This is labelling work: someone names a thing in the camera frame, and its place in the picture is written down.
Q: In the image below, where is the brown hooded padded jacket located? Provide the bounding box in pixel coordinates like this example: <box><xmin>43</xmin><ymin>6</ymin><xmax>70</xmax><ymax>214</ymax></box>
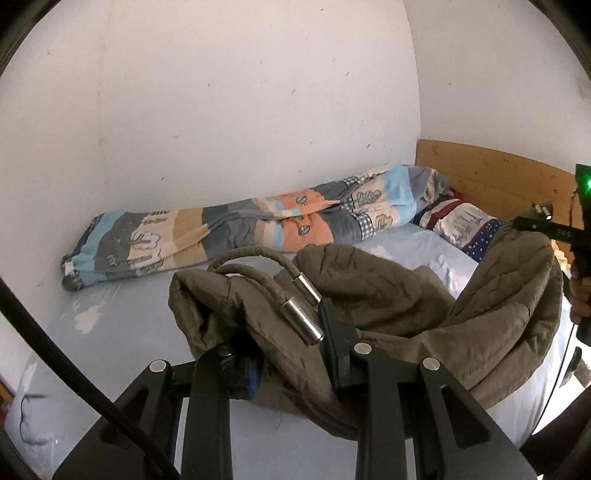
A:
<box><xmin>168</xmin><ymin>222</ymin><xmax>566</xmax><ymax>439</ymax></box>

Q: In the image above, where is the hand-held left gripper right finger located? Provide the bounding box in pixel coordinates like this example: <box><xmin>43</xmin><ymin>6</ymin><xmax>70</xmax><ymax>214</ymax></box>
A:
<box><xmin>318</xmin><ymin>298</ymin><xmax>539</xmax><ymax>480</ymax></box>

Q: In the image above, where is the striped dotted pillow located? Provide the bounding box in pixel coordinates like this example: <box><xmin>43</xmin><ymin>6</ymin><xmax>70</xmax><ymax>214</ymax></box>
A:
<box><xmin>410</xmin><ymin>194</ymin><xmax>506</xmax><ymax>264</ymax></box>

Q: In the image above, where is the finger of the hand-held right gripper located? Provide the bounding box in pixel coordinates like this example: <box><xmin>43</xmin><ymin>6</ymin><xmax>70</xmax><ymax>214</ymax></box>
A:
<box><xmin>510</xmin><ymin>200</ymin><xmax>578</xmax><ymax>245</ymax></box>

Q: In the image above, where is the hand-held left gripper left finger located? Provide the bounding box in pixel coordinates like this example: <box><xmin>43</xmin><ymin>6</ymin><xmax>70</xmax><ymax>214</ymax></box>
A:
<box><xmin>52</xmin><ymin>344</ymin><xmax>265</xmax><ymax>480</ymax></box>

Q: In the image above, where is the rolled patterned quilt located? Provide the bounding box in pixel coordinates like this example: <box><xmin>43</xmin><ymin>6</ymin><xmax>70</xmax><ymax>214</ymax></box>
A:
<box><xmin>61</xmin><ymin>164</ymin><xmax>455</xmax><ymax>291</ymax></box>

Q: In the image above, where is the black cable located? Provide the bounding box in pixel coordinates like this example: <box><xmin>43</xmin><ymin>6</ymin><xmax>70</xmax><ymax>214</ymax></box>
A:
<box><xmin>0</xmin><ymin>279</ymin><xmax>181</xmax><ymax>480</ymax></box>

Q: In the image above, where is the person's right hand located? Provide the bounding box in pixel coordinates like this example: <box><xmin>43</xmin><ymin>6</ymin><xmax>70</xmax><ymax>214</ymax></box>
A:
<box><xmin>570</xmin><ymin>276</ymin><xmax>591</xmax><ymax>326</ymax></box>

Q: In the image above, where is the wooden headboard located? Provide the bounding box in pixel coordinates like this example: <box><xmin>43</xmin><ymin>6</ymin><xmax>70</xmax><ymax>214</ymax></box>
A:
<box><xmin>416</xmin><ymin>139</ymin><xmax>578</xmax><ymax>232</ymax></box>

